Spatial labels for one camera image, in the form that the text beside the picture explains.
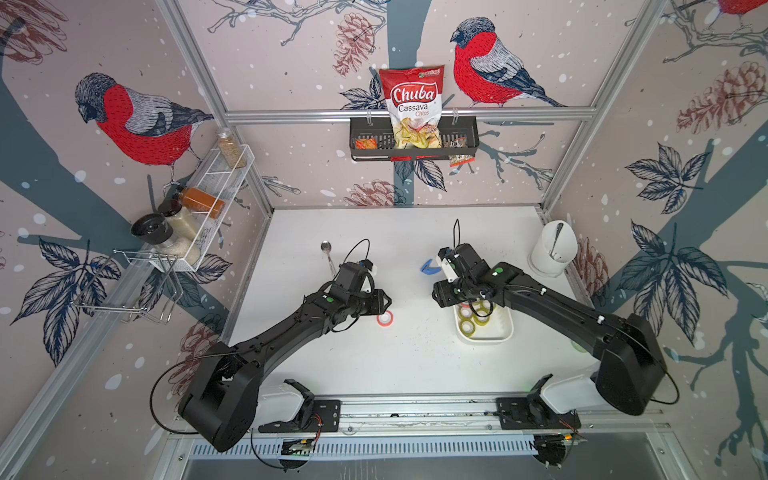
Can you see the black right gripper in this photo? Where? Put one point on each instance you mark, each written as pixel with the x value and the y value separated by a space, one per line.
pixel 440 296

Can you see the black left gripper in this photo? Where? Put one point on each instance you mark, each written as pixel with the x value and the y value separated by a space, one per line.
pixel 379 305

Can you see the red tape roll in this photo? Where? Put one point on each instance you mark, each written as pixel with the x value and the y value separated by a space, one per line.
pixel 386 319
pixel 465 312

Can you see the yellow tape roll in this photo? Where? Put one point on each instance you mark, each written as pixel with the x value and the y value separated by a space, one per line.
pixel 481 317
pixel 467 328

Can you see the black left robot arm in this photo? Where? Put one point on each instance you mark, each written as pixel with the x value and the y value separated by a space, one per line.
pixel 221 400

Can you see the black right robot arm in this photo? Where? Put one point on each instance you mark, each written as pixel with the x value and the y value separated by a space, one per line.
pixel 630 367

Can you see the blue tape cutter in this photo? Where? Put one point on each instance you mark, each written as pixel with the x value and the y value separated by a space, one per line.
pixel 428 268

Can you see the white storage box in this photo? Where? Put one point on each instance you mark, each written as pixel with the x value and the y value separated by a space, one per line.
pixel 499 329

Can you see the Hello Kitty metal spoon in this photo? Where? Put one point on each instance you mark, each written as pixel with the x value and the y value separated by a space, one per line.
pixel 326 248

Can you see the white utensil holder cup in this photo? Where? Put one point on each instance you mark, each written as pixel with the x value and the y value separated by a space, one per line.
pixel 554 250

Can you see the metal spoon in cup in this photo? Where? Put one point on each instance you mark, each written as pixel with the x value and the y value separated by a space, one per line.
pixel 556 237

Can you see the Chuba cassava chips bag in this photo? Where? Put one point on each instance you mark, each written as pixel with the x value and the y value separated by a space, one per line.
pixel 413 99

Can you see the glass grain spice jar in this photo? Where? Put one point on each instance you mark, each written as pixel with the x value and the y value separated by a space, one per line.
pixel 230 148

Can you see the orange spice bottle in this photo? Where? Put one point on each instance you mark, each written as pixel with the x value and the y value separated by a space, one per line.
pixel 199 201

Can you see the black lid spice jar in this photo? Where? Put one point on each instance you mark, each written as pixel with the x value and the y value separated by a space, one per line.
pixel 152 229

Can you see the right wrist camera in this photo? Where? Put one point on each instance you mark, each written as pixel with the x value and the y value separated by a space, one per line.
pixel 444 257

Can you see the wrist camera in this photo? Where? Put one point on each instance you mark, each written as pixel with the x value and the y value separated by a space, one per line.
pixel 444 257
pixel 356 276

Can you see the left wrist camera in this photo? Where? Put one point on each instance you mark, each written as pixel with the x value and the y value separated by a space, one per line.
pixel 356 276

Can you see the aluminium front rail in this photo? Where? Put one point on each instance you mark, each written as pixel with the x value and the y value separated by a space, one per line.
pixel 466 414

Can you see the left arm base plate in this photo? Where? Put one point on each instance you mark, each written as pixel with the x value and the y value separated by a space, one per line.
pixel 314 416

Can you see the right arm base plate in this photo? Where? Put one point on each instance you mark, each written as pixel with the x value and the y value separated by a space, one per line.
pixel 520 413

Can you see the black wire wall basket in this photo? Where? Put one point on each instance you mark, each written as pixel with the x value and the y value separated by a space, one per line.
pixel 377 139

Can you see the white wire spice rack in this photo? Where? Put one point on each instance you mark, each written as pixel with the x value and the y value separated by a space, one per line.
pixel 194 214

